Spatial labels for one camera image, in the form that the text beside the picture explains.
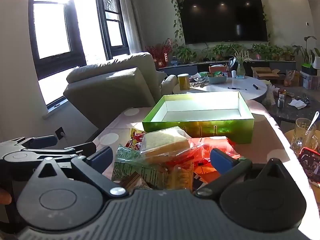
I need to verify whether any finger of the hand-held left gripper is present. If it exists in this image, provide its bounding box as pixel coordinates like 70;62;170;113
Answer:
0;134;58;153
1;142;97;166

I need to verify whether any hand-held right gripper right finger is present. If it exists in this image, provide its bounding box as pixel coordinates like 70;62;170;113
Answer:
194;148;291;198

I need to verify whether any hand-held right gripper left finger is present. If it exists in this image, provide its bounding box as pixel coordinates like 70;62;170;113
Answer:
31;146;127;197

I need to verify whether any red transparent snack packet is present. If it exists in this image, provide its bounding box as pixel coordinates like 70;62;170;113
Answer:
189;136;237;168

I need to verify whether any green snack bag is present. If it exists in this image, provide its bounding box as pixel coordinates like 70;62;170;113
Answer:
112;144;171;190

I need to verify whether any red chips bag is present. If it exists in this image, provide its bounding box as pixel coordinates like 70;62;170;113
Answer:
124;128;148;151

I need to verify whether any green cardboard box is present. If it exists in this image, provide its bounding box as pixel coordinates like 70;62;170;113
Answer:
142;91;255;145

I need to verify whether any clear yellow cake packet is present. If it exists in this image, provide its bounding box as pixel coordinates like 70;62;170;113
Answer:
139;126;193;166

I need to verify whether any person's left hand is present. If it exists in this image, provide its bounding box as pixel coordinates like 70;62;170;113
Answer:
0;189;12;205

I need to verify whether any beige sofa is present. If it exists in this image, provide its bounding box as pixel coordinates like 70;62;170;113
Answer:
63;52;178;128

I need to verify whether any round white table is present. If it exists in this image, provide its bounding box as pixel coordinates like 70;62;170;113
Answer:
172;76;267;101

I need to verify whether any yellow round side table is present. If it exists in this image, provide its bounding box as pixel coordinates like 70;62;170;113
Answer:
284;129;320;155

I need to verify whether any teal basket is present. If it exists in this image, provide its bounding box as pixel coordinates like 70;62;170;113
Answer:
207;71;228;84

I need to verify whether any dark round table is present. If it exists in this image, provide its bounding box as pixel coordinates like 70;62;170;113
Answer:
260;85;320;123

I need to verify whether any clear plastic bag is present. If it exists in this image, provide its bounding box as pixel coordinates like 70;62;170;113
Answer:
262;83;280;106

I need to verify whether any large black framed window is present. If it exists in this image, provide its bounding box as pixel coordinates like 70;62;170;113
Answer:
28;0;87;109

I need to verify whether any pile of foil wrappers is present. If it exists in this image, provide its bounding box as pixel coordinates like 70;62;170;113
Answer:
189;72;210;88

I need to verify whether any glass mug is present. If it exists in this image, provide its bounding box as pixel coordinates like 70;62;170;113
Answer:
290;118;319;156

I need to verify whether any yellow canister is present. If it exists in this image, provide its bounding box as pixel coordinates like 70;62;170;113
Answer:
177;73;190;91

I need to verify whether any red phone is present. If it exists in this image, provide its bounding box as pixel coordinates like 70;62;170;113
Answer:
298;147;320;187

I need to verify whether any orange tissue box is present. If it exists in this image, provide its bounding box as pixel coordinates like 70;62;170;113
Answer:
209;64;227;74

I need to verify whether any glass vase with plant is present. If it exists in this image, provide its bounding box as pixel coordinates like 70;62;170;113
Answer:
232;49;250;79

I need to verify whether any crumpled white tissue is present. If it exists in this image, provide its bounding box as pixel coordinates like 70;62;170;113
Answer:
287;99;307;110

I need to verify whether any open cardboard box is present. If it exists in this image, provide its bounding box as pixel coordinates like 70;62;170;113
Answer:
251;66;285;80

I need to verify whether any dark television console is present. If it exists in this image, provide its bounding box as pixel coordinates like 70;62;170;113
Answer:
159;59;297;77

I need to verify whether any metal spoon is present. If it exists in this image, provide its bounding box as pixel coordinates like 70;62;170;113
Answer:
306;111;320;132

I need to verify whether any plastic bag of oranges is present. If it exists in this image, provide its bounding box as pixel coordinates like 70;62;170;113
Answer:
284;69;300;87

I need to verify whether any row of green potted plants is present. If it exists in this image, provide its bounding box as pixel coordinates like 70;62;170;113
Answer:
172;42;298;64

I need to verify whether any clear storage box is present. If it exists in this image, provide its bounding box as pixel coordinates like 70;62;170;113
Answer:
300;71;320;90

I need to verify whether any red flower decoration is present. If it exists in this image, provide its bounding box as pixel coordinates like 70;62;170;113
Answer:
145;38;175;68

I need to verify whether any green and black box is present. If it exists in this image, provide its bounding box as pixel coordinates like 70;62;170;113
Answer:
301;62;318;76

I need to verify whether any peace lily in white pot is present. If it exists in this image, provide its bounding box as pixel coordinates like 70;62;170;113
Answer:
292;35;320;70

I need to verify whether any narrow black framed window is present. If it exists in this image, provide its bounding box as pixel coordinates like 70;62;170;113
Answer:
94;0;131;60

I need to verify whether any sheer white curtain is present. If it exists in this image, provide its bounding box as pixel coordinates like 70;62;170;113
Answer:
117;0;146;55

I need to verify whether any wall-mounted black television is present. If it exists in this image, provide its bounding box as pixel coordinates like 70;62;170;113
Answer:
176;0;269;45

